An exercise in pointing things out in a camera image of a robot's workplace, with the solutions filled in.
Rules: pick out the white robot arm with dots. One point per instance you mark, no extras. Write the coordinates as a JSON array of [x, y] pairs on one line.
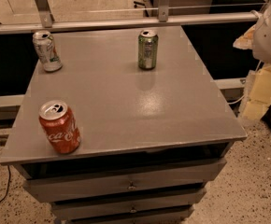
[[258, 39]]

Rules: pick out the grey metal railing frame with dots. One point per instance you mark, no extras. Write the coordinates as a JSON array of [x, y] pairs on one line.
[[23, 16]]

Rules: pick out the red Coca-Cola can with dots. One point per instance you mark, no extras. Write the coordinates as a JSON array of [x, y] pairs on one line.
[[59, 125]]

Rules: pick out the white soda can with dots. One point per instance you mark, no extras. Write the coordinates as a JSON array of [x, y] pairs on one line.
[[46, 51]]

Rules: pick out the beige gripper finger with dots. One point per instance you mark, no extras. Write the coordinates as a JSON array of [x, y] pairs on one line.
[[257, 93], [245, 41]]

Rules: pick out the grey drawer cabinet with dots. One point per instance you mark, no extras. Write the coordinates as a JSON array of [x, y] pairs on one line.
[[150, 140]]

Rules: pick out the green soda can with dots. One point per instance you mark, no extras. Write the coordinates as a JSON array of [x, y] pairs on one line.
[[147, 49]]

